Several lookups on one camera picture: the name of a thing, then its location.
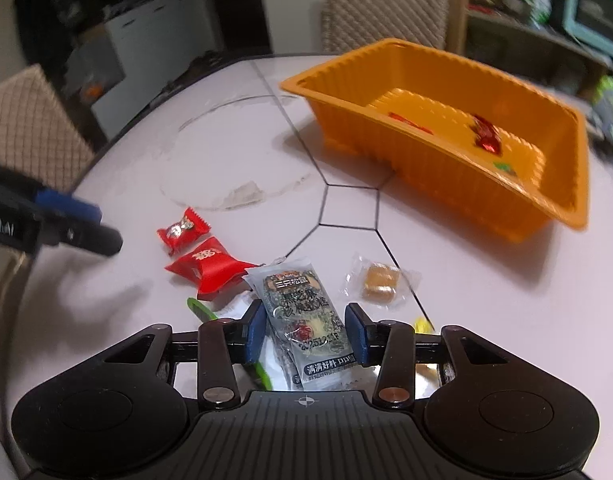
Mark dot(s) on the large red snack packet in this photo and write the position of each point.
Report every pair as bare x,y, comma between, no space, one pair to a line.
209,262

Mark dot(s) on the yellow candy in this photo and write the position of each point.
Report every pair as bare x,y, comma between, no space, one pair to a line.
422,326

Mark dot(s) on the teal toaster oven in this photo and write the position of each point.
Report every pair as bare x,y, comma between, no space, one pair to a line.
596,10

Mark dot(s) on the orange plastic tray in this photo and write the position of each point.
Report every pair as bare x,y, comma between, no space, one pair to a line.
436,180

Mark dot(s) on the green tissue pack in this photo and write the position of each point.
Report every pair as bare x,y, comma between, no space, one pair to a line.
611,115

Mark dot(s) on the beige quilted chair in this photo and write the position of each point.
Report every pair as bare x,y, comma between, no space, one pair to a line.
31,130
386,5

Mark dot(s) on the brown candy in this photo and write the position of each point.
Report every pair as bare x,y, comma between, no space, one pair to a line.
381,280

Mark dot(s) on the white cabinet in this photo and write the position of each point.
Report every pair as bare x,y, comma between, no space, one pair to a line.
136,45

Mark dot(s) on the grey snack packet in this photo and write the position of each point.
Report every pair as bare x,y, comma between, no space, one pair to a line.
301,305

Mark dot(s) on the wooden shelf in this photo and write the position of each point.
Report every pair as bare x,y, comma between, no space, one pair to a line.
511,35

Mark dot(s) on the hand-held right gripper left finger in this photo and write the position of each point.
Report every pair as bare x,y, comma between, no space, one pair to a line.
256,335

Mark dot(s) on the round red candy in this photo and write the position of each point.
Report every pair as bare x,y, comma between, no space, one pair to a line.
486,135

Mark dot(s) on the small green candy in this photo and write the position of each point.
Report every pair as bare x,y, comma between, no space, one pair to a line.
504,167

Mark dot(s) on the small red candy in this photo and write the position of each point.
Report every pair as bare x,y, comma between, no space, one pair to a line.
406,121
179,232

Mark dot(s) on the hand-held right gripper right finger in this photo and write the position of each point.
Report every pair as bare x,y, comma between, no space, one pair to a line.
356,335

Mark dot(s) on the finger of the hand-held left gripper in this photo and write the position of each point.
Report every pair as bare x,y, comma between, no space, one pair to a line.
69,205
86,237

